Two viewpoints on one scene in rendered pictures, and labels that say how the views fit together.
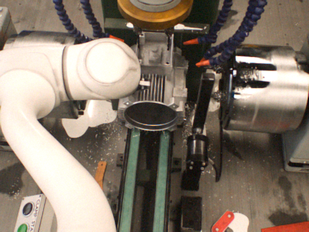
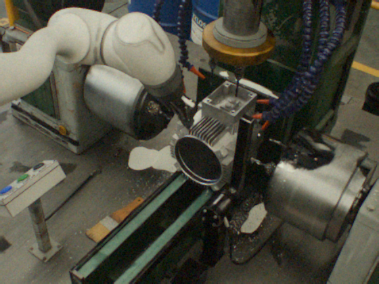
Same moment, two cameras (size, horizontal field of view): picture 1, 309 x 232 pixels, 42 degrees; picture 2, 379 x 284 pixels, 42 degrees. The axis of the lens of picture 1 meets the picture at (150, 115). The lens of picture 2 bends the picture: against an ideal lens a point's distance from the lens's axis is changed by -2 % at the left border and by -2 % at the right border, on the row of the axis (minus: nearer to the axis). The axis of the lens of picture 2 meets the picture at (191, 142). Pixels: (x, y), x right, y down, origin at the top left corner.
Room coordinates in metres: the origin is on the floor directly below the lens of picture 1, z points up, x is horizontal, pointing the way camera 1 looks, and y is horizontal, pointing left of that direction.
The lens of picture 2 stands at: (-0.26, -0.43, 1.95)
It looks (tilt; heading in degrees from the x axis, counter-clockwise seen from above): 42 degrees down; 28
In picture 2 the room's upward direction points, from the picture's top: 4 degrees clockwise
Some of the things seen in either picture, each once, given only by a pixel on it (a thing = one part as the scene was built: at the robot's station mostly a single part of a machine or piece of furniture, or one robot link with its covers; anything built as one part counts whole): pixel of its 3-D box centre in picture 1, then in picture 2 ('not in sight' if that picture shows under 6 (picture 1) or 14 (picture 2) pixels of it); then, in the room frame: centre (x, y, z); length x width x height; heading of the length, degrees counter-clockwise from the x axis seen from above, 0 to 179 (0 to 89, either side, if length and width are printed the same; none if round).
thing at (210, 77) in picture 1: (202, 106); (239, 159); (0.55, -0.13, 1.12); 0.04 x 0.03 x 0.26; 175
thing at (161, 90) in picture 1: (153, 88); (217, 141); (0.69, -0.01, 1.02); 0.20 x 0.19 x 0.19; 176
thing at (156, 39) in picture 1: (154, 57); (229, 107); (0.73, -0.01, 1.11); 0.12 x 0.11 x 0.07; 176
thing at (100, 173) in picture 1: (95, 191); (117, 218); (0.45, 0.17, 0.80); 0.21 x 0.05 x 0.01; 170
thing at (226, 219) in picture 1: (222, 223); not in sight; (0.35, -0.21, 0.81); 0.09 x 0.03 x 0.02; 136
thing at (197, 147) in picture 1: (207, 113); (262, 196); (0.65, -0.18, 0.92); 0.45 x 0.13 x 0.24; 175
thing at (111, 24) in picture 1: (157, 55); (245, 124); (0.85, -0.02, 0.97); 0.30 x 0.11 x 0.34; 85
